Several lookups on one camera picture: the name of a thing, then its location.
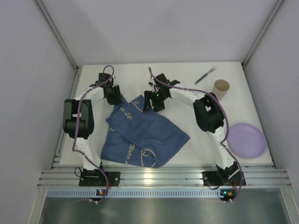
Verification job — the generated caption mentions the perforated cable duct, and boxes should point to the perforated cable duct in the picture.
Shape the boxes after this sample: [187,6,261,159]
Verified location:
[46,189,235,199]

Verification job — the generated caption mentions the fork with green handle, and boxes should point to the fork with green handle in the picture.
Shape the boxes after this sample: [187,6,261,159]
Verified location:
[195,66,217,84]

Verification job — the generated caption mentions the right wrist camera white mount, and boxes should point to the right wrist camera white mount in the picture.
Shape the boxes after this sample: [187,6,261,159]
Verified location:
[148,79,160,92]

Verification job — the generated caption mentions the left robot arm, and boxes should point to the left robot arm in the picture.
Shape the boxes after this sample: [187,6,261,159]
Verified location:
[63,72,122,170]

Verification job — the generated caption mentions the blue cloth placemat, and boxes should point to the blue cloth placemat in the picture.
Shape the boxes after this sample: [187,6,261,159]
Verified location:
[101,95,190,168]

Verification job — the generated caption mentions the purple plate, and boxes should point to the purple plate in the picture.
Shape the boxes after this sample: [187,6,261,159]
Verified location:
[227,123,267,159]

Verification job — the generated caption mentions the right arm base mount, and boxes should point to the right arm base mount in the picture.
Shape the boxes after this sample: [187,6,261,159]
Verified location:
[202,162,246,189]

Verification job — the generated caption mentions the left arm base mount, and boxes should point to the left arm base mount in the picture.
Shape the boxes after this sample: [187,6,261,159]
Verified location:
[79,169,120,187]

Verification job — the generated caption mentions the aluminium rail frame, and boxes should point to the aluminium rail frame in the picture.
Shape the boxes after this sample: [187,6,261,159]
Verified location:
[37,166,291,188]

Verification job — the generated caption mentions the beige cup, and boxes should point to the beige cup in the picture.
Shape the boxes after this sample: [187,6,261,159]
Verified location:
[212,79,230,101]

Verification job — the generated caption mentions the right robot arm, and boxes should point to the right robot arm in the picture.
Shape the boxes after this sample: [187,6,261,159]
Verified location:
[143,73,239,173]

